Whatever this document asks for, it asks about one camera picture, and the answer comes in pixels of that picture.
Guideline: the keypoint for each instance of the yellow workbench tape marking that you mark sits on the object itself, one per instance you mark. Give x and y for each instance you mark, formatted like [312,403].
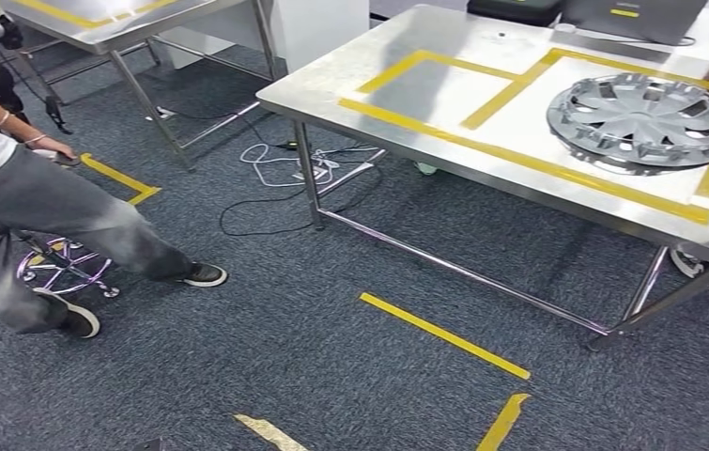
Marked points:
[516,159]

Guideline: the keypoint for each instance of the chrome base stool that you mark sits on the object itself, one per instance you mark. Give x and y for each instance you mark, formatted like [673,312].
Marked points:
[68,267]

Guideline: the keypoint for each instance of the grey laptop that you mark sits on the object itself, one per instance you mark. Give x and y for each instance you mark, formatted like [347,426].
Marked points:
[634,18]

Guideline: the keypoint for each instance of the yellow floor tape angle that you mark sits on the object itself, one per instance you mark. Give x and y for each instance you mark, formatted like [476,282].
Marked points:
[503,423]

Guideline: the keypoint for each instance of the silver plastic hubcap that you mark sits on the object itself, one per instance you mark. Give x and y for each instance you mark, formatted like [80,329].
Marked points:
[640,121]

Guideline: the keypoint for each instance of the person's hand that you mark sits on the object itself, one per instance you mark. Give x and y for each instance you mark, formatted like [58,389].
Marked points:
[52,149]

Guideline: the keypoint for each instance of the small dark handheld device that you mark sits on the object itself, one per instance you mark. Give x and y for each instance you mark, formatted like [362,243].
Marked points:
[69,161]

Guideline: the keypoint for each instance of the white cabinet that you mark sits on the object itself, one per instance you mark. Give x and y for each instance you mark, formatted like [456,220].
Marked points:
[323,31]

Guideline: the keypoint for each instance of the black carrying case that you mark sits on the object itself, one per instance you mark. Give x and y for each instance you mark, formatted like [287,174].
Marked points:
[516,11]

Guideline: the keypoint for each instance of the stainless steel workbench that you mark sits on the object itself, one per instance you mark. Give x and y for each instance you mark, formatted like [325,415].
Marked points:
[428,93]

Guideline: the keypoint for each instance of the stainless steel table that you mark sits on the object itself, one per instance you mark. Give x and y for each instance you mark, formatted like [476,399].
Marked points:
[217,9]

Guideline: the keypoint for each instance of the yellow floor tape strip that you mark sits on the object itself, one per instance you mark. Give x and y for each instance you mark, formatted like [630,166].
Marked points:
[447,337]

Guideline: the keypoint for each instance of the small white round puck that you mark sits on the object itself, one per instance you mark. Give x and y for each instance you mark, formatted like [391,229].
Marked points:
[565,28]

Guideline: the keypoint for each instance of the black robot left foot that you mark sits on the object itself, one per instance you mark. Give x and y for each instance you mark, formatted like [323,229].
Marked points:
[152,446]

